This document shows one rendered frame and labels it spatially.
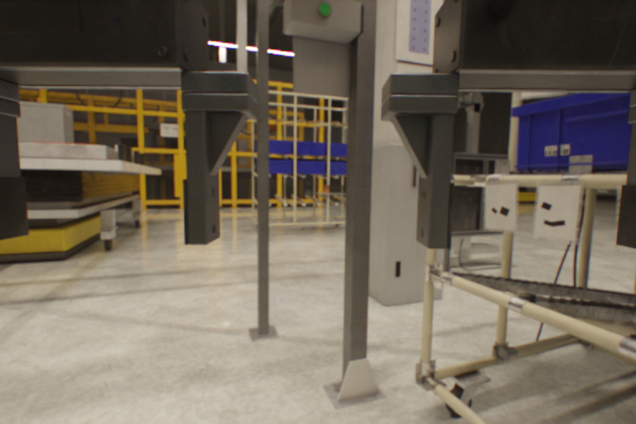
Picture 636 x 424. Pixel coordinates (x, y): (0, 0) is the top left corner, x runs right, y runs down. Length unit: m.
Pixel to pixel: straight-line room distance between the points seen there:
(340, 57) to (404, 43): 1.02
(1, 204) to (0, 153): 0.03
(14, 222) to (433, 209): 0.27
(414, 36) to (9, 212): 2.01
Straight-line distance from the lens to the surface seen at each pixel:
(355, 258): 1.04
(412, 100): 0.21
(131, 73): 0.24
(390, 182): 1.83
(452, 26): 0.23
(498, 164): 1.02
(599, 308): 1.00
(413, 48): 2.10
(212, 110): 0.21
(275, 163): 4.20
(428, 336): 1.04
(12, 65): 0.26
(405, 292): 2.00
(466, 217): 2.84
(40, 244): 3.52
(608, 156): 0.89
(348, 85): 1.08
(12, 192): 0.30
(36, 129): 7.84
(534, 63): 0.23
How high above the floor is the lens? 0.70
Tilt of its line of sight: 5 degrees down
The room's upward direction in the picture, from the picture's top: 1 degrees clockwise
